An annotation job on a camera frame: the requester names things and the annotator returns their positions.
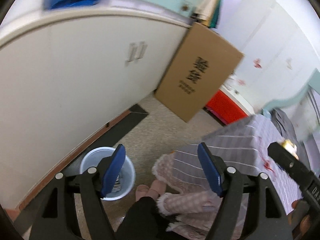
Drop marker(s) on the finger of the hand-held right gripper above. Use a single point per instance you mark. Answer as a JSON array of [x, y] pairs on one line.
[[290, 163]]

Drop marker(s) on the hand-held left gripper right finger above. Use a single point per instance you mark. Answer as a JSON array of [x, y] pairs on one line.
[[210, 170]]

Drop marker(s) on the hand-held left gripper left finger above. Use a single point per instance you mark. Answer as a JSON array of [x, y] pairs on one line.
[[112, 175]]

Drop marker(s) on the light blue plastic bucket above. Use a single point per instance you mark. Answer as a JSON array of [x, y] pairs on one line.
[[127, 177]]

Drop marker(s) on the yellow paper bag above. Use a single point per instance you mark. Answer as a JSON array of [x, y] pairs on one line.
[[291, 147]]

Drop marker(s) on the person's right hand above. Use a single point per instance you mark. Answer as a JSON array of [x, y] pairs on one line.
[[297, 204]]

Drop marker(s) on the pink slipper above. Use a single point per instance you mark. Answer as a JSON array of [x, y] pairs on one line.
[[157, 188], [142, 191]]

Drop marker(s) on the grey duvet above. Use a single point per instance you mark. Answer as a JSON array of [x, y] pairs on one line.
[[285, 125]]

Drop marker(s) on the pink checked fringed table cover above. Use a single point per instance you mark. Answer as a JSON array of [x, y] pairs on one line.
[[190, 205]]

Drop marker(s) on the grey checked tablecloth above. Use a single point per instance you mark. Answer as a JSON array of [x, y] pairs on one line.
[[240, 140]]

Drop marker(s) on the black trousers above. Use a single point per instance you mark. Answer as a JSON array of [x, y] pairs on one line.
[[140, 220]]

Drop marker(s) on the black floor mat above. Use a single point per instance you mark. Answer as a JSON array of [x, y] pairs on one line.
[[135, 115]]

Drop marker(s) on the red storage box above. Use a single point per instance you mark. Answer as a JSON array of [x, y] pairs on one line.
[[227, 107]]

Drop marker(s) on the teal bunk bed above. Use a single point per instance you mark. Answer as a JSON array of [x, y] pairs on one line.
[[295, 97]]

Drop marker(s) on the white plastic bag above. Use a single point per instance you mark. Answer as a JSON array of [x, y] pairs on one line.
[[232, 82]]

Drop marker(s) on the tall cardboard box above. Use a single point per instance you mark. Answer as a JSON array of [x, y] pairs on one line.
[[197, 70]]

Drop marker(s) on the pink butterfly sticker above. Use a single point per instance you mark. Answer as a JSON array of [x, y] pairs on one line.
[[257, 63]]

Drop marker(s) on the beige low cabinet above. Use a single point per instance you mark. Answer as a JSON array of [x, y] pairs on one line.
[[62, 80]]

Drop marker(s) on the white panelled wardrobe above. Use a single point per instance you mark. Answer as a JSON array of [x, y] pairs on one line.
[[270, 37]]

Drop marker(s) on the green hanging jacket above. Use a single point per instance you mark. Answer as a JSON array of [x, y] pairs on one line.
[[215, 17]]

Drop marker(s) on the pine cone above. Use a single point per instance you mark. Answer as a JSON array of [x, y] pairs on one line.
[[185, 7]]

